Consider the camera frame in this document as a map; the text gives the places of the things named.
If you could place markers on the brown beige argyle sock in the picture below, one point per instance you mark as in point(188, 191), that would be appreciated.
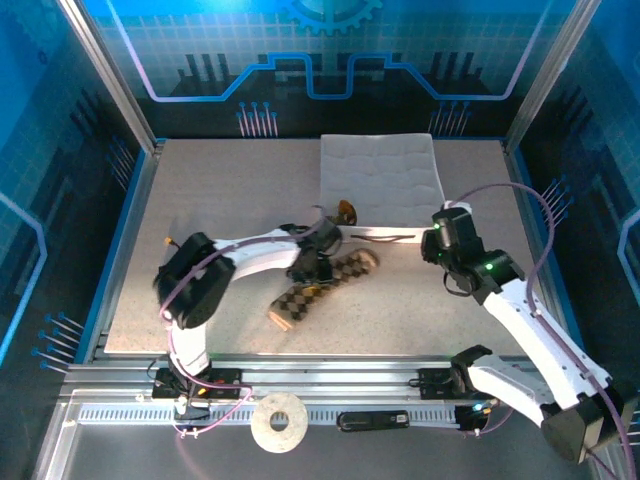
point(295, 307)

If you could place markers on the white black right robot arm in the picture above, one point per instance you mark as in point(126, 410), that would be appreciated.
point(530, 325)

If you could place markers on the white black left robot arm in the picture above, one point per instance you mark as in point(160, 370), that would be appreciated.
point(260, 252)

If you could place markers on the white tape roll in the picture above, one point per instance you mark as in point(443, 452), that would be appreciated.
point(262, 425)

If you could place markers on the yellow battery connector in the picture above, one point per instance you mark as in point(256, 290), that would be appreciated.
point(171, 242)

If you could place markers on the black rectangular device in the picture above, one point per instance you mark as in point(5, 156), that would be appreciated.
point(365, 421)

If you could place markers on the black controller box with LED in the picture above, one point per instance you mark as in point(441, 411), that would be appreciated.
point(467, 420)

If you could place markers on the black controller box white plug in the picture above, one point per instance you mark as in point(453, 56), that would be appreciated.
point(197, 414)

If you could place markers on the grey front platform panel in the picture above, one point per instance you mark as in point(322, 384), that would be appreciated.
point(400, 455)

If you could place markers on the aluminium side rail blue trim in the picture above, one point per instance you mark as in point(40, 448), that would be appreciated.
point(525, 200)
point(135, 225)

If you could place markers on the aluminium front rail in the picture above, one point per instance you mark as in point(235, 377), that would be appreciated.
point(325, 375)

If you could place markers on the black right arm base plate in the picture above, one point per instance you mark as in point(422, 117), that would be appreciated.
point(430, 382)

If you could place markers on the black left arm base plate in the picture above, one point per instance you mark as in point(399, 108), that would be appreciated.
point(225, 375)

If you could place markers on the aluminium frame post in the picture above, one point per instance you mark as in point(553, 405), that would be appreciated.
point(112, 75)
point(549, 75)

